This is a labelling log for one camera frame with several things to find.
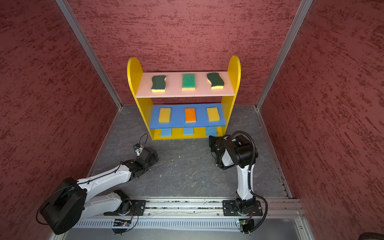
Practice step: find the pink upper shelf board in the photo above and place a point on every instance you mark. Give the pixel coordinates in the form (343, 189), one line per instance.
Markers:
(174, 86)

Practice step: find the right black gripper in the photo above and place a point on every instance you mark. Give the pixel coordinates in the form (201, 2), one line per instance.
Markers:
(212, 141)

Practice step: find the blue lower shelf board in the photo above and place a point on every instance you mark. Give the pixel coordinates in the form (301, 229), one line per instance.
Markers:
(177, 119)

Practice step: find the white slotted cable duct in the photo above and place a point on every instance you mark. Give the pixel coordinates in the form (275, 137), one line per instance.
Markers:
(230, 225)

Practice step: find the aluminium mounting rail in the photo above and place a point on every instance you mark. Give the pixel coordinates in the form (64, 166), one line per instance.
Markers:
(213, 208)

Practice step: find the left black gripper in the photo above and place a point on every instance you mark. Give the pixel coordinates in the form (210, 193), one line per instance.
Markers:
(155, 160)

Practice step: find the orange sponge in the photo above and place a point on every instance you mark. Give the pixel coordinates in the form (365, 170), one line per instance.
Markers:
(190, 115)

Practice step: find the right aluminium corner profile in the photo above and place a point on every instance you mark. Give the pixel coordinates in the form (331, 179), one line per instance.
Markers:
(290, 37)

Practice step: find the right small circuit board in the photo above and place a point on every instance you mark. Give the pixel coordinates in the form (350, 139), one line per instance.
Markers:
(246, 224)

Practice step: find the aluminium corner profile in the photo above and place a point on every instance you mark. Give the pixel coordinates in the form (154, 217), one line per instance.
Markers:
(290, 37)
(79, 33)

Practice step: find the small circuit board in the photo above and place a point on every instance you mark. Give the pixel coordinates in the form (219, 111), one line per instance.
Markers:
(246, 224)
(119, 223)

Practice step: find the left small circuit board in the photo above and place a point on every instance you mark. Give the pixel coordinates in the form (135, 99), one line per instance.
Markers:
(119, 223)

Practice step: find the yellow sponge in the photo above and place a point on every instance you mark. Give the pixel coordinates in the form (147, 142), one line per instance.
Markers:
(164, 115)
(213, 114)

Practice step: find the dark green wavy sponge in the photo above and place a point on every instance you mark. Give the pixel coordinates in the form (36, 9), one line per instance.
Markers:
(158, 84)
(215, 80)

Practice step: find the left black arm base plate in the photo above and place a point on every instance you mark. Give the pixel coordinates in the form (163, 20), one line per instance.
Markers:
(128, 209)

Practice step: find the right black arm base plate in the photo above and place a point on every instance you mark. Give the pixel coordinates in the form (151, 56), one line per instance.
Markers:
(230, 208)

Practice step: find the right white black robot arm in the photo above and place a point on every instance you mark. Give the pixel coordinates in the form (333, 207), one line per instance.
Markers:
(240, 152)

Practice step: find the bright green rectangular sponge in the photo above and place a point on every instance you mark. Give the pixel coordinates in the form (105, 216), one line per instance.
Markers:
(188, 83)

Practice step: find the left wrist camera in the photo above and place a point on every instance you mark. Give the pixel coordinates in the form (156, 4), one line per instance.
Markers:
(138, 149)

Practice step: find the light blue sponge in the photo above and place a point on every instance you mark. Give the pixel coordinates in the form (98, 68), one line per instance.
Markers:
(188, 131)
(211, 131)
(166, 133)

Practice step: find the left aluminium corner profile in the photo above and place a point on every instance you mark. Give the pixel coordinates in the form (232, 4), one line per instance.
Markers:
(79, 33)

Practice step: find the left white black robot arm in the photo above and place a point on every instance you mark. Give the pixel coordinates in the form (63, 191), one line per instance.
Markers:
(75, 200)

